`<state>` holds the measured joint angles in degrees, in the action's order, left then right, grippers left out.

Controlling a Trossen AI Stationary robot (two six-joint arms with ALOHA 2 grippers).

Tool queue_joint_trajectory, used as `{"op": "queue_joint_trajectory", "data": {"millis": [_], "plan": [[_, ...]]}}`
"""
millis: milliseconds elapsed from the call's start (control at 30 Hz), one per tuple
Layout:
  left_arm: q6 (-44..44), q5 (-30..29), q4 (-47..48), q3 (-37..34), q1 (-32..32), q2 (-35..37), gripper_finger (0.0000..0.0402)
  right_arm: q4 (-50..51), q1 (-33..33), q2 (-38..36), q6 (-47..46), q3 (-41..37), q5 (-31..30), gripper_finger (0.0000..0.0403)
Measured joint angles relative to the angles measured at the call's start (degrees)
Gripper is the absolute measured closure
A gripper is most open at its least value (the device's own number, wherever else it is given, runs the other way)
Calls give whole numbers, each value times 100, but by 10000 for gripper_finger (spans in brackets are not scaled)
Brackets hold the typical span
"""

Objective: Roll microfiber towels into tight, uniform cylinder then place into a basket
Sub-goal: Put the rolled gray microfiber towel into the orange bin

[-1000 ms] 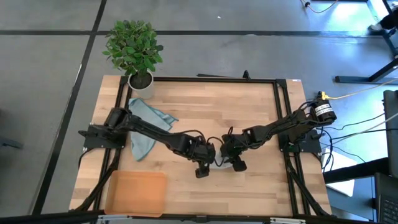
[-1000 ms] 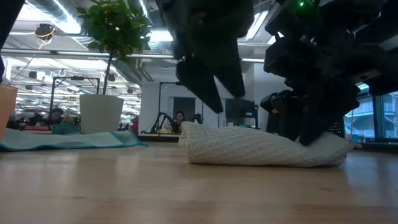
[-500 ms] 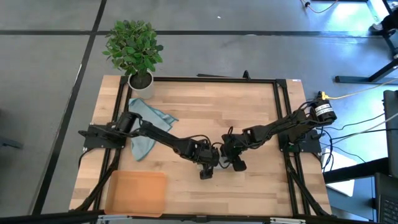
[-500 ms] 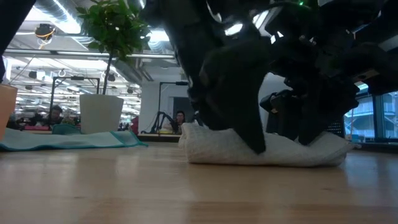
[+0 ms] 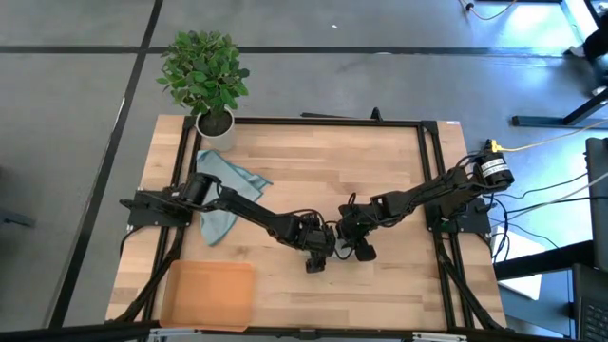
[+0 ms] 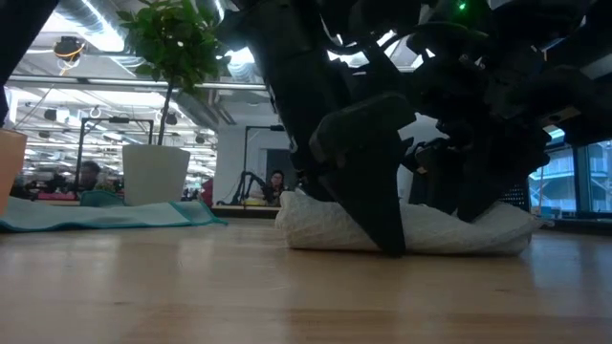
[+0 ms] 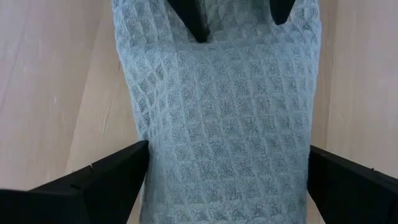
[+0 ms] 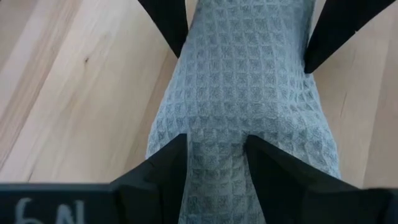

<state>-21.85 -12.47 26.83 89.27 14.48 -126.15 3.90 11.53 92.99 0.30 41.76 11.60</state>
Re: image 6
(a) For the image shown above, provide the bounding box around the green leafy plant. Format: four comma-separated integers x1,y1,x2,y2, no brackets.
116,0,230,147

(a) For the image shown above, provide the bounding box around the black gantry frame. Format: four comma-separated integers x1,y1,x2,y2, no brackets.
76,117,155,193
242,124,288,207

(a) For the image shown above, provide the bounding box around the grey microfiber towel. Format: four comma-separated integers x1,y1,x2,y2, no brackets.
274,189,552,257

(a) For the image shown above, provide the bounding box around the teal microfiber towel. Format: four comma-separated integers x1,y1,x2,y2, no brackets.
0,190,230,234

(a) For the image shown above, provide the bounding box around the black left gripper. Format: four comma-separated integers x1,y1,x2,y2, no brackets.
224,0,417,257

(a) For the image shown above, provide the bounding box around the round black ceiling device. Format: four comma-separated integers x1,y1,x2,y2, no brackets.
53,35,88,61

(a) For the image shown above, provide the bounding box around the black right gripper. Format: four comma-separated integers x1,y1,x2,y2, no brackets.
410,23,551,224

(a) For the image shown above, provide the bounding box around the orange plastic basket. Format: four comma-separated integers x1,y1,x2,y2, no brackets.
0,128,29,219

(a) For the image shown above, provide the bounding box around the white plant pot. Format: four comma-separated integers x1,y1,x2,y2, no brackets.
121,143,191,207

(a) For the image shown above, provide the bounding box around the person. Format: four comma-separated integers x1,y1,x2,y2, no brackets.
260,169,289,207
73,160,104,193

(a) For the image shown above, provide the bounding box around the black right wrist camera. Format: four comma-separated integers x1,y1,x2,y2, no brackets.
420,0,493,31

